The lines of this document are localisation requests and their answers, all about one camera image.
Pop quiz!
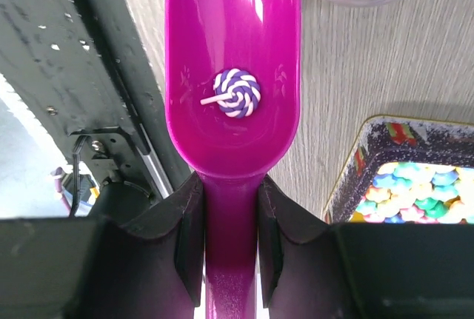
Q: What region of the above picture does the white cable duct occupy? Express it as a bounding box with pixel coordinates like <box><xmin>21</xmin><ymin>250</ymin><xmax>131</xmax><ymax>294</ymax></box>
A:
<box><xmin>1</xmin><ymin>75</ymin><xmax>47</xmax><ymax>139</ymax></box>

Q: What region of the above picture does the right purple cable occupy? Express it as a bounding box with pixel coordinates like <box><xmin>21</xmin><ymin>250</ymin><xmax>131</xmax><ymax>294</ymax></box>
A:
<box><xmin>50</xmin><ymin>166</ymin><xmax>73</xmax><ymax>212</ymax></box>

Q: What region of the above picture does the purple swirl lollipop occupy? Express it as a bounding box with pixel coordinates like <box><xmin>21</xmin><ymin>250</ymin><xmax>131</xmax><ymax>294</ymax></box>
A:
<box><xmin>200</xmin><ymin>68</ymin><xmax>261</xmax><ymax>118</ymax></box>

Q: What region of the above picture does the purple plastic scoop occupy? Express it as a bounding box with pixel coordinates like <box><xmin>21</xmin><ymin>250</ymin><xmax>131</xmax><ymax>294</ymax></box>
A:
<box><xmin>164</xmin><ymin>0</ymin><xmax>301</xmax><ymax>318</ymax></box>

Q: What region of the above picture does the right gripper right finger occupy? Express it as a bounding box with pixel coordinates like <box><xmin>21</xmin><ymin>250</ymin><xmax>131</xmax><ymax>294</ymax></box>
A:
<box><xmin>258</xmin><ymin>178</ymin><xmax>473</xmax><ymax>318</ymax></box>

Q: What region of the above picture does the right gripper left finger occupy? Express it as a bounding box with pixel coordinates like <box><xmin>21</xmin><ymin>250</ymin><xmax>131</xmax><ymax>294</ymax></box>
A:
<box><xmin>1</xmin><ymin>175</ymin><xmax>204</xmax><ymax>318</ymax></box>

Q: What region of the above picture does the gold tin of star candies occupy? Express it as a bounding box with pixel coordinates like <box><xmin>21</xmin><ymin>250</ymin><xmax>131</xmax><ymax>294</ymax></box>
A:
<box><xmin>324</xmin><ymin>115</ymin><xmax>473</xmax><ymax>224</ymax></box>

